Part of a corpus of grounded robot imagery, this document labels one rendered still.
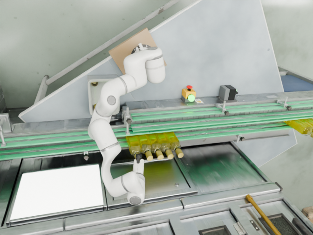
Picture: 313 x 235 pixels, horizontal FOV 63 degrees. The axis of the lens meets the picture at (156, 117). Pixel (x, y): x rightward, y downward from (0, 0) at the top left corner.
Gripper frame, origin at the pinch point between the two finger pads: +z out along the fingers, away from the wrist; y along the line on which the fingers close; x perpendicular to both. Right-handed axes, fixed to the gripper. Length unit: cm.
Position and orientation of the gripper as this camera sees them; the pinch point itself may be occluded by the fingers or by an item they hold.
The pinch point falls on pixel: (138, 159)
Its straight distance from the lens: 135.5
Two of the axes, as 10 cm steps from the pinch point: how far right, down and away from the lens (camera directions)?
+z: -0.2, -4.6, 8.9
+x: -10.0, -0.4, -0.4
